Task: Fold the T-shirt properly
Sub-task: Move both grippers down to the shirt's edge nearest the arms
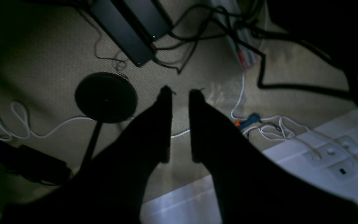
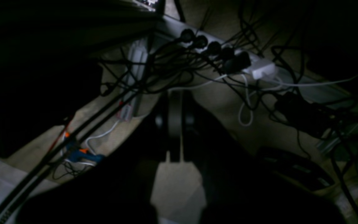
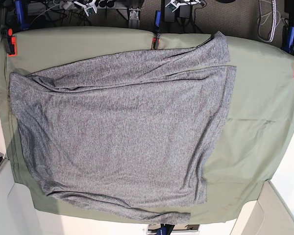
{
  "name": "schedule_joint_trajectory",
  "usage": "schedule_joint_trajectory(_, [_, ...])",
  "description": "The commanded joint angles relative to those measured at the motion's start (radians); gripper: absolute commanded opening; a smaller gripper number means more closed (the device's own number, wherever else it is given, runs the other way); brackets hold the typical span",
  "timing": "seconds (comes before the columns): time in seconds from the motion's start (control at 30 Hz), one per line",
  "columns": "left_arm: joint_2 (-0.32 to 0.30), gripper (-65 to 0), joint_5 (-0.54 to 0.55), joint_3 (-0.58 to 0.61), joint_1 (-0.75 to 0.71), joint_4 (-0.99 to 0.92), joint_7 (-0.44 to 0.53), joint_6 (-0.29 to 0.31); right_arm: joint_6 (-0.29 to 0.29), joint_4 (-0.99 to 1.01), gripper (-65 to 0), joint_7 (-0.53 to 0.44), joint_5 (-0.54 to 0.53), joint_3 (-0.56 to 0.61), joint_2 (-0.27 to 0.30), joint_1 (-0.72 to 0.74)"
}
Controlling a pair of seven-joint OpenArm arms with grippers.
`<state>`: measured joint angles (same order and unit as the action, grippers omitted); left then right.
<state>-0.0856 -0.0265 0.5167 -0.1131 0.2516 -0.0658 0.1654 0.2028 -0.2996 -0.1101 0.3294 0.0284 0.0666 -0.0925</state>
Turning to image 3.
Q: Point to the blue clamp handle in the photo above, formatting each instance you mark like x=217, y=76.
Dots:
x=288, y=44
x=20, y=16
x=157, y=21

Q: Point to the orange black clamp left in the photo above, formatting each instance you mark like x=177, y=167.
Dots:
x=9, y=42

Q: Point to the orange black clamp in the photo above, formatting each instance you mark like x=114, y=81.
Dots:
x=155, y=42
x=9, y=42
x=165, y=229

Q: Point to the green table cloth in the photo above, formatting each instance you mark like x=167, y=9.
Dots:
x=258, y=130

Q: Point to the metal table bracket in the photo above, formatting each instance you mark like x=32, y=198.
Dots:
x=134, y=18

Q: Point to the orange black clamp bottom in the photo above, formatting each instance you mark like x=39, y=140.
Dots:
x=165, y=229

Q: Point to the blue clamp handle left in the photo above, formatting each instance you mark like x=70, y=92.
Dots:
x=20, y=16

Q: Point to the orange black clamp centre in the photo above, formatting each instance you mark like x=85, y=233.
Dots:
x=155, y=42

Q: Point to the grey long-sleeve T-shirt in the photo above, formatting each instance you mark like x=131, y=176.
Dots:
x=126, y=132

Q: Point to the blue clamp handle right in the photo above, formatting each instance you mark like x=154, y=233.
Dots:
x=288, y=44

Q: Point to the white power strip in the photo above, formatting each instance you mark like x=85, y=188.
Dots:
x=64, y=4

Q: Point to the blue clamp handle centre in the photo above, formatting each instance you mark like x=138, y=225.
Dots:
x=157, y=21

